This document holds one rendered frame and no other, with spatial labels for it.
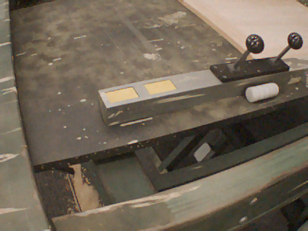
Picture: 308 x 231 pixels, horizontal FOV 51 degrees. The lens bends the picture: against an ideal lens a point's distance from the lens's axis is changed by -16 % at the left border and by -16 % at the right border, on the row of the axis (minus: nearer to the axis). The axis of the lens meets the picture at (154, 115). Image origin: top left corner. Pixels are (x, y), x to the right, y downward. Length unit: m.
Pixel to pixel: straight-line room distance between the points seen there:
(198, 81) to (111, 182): 0.24
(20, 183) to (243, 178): 0.30
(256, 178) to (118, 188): 0.22
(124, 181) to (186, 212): 0.17
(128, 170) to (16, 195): 0.26
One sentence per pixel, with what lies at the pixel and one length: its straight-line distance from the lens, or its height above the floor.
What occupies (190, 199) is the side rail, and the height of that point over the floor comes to 1.62.
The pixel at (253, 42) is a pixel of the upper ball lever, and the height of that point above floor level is 1.52.
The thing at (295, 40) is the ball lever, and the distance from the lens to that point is 0.71.
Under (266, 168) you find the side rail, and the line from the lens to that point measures 0.54.
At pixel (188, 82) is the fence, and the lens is 0.68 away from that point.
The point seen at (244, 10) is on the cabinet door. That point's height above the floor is 1.19.
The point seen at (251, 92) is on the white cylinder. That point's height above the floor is 1.42.
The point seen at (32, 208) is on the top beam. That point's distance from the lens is 0.40.
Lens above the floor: 2.00
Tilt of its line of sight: 43 degrees down
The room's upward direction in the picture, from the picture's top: 65 degrees counter-clockwise
